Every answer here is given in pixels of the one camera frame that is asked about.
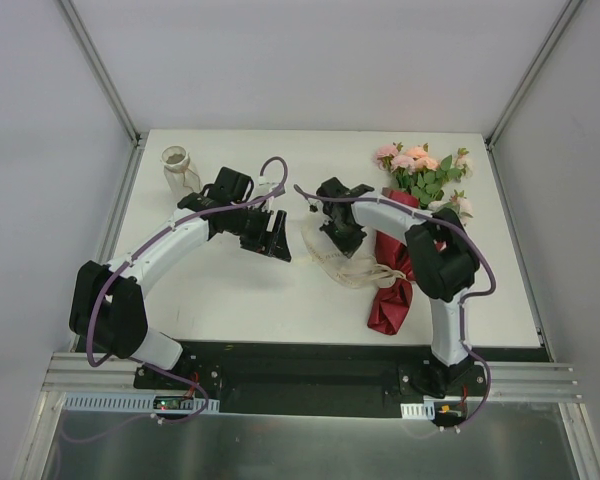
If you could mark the white cable duct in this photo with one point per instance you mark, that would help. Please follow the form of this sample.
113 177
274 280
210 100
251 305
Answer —
424 410
138 403

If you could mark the beige ceramic vase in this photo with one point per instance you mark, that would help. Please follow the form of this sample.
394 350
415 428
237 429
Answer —
180 173

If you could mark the right white cable duct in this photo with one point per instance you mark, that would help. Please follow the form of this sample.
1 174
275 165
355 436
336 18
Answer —
424 410

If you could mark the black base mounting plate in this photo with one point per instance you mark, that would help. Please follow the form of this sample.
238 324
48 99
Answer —
304 400

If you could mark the left white cable duct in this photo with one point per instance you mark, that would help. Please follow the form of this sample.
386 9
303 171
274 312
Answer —
138 403

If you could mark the pink flower bouquet green leaves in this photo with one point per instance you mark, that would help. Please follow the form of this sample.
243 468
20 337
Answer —
432 182

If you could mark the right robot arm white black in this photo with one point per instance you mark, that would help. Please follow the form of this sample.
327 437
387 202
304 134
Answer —
438 260

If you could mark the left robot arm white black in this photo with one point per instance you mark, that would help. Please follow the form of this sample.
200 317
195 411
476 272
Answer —
108 306

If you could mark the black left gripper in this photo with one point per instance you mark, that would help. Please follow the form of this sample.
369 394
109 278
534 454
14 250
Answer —
262 235

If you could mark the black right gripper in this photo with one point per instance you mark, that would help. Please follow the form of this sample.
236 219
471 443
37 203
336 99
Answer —
344 232

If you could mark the cream printed ribbon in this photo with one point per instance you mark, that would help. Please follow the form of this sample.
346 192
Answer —
354 273

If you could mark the right aluminium frame post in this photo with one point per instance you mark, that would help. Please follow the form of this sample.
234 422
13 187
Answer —
558 28

